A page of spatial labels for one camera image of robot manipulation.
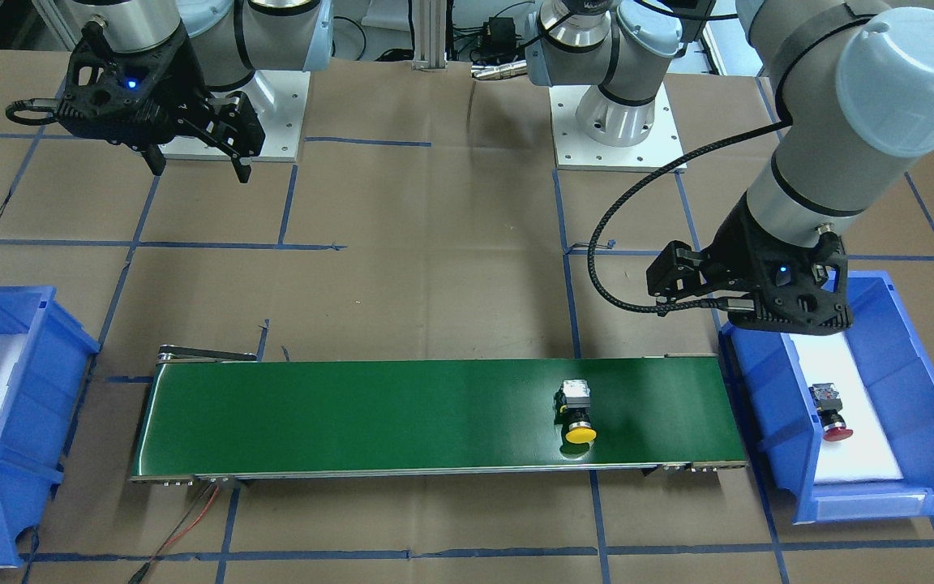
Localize aluminium frame post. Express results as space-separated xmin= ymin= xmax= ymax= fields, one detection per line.
xmin=409 ymin=1 xmax=453 ymax=71

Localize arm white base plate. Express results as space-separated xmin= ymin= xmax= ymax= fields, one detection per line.
xmin=161 ymin=71 xmax=311 ymax=162
xmin=549 ymin=85 xmax=684 ymax=173

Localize red black conveyor wires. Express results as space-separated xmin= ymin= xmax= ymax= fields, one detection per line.
xmin=128 ymin=480 xmax=223 ymax=584

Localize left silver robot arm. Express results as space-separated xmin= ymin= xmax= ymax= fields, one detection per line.
xmin=524 ymin=1 xmax=934 ymax=336

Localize black power adapter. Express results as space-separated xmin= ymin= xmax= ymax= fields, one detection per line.
xmin=478 ymin=16 xmax=516 ymax=58

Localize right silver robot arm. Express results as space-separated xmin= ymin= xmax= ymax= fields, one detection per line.
xmin=45 ymin=1 xmax=333 ymax=183

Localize green conveyor belt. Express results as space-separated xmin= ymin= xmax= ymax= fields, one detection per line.
xmin=131 ymin=354 xmax=748 ymax=483

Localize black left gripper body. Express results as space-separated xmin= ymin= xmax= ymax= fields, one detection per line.
xmin=646 ymin=199 xmax=854 ymax=336

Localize blue bin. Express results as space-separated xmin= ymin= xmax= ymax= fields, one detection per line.
xmin=0 ymin=287 xmax=100 ymax=568
xmin=722 ymin=271 xmax=934 ymax=524

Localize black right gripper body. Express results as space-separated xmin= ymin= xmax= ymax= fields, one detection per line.
xmin=53 ymin=19 xmax=264 ymax=155

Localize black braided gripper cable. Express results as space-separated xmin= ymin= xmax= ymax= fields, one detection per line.
xmin=587 ymin=120 xmax=792 ymax=314

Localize yellow push button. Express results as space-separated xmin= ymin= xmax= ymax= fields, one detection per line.
xmin=555 ymin=380 xmax=598 ymax=444

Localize red push button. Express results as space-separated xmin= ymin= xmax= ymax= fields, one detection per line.
xmin=808 ymin=382 xmax=854 ymax=443

